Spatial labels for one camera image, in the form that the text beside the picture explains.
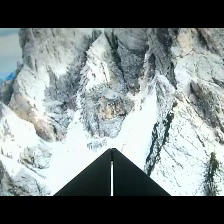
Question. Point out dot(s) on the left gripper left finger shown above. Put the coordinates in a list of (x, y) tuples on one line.
[(93, 180)]

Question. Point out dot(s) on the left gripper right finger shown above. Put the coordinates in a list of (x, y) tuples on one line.
[(133, 180)]

